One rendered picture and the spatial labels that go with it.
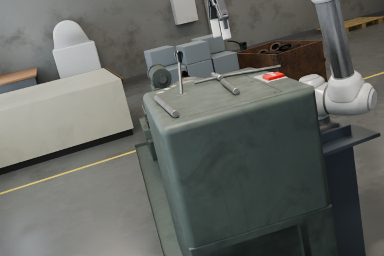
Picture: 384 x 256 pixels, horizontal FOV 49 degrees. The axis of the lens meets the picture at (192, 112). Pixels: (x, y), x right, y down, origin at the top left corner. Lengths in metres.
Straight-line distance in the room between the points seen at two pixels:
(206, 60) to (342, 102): 3.31
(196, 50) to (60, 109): 1.82
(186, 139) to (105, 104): 4.35
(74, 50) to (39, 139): 3.37
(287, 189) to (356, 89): 0.86
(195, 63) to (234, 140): 4.00
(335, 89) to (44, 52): 7.86
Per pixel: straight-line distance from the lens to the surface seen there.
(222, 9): 1.54
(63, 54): 8.60
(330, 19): 1.98
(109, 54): 9.52
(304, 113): 1.31
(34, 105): 5.47
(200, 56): 5.21
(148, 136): 2.41
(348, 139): 2.25
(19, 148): 5.59
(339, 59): 2.05
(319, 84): 2.20
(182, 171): 1.24
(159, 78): 2.94
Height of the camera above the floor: 1.59
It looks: 15 degrees down
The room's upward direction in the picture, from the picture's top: 12 degrees counter-clockwise
